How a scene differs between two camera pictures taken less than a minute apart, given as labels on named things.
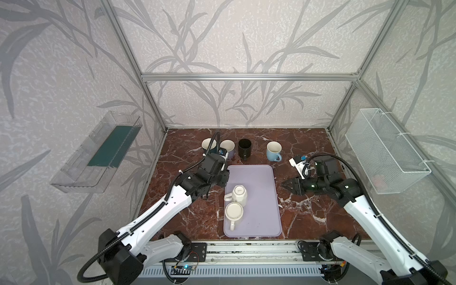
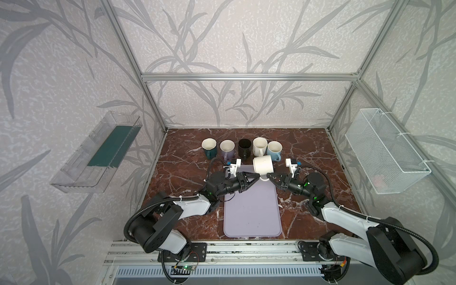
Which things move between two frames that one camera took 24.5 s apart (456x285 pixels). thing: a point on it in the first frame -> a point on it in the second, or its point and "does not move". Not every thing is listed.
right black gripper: (296, 186) -> (286, 180)
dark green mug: (205, 144) does not move
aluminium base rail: (250, 253) does not move
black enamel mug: (244, 148) does not move
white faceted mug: (239, 194) -> (259, 146)
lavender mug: (228, 145) does not move
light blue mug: (273, 151) does not move
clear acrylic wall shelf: (92, 167) does not move
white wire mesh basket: (390, 161) does not move
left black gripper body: (220, 179) -> (230, 186)
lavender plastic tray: (261, 216) does not move
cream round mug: (234, 212) -> (262, 165)
